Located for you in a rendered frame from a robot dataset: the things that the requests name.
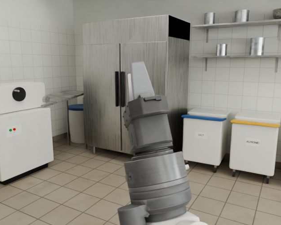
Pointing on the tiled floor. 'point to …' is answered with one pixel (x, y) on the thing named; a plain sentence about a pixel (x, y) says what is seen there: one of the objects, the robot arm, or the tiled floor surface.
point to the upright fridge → (95, 79)
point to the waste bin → (76, 123)
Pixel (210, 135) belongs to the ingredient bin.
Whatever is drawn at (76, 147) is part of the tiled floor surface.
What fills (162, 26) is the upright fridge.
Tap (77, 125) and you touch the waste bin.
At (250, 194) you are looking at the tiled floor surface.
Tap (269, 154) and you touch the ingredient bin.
